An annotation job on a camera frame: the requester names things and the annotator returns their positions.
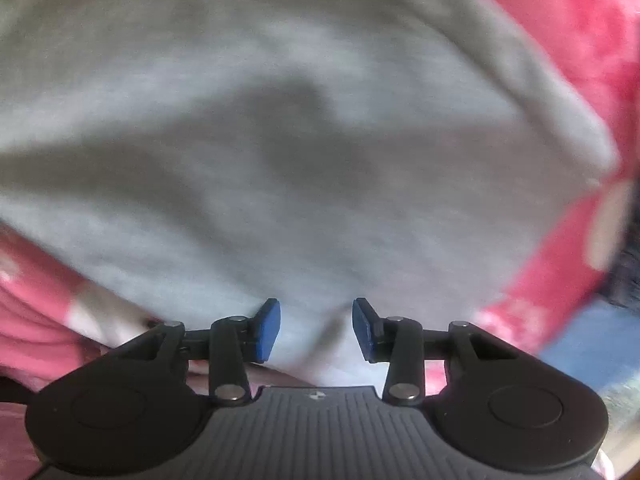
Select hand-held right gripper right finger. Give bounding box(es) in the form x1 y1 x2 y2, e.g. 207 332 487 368
351 297 521 406

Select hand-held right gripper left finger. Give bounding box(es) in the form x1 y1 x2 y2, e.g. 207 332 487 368
122 297 282 406

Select grey cotton garment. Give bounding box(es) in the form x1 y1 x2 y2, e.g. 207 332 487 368
0 0 622 396

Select pink floral blanket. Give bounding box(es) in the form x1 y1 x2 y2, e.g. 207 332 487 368
0 0 640 480

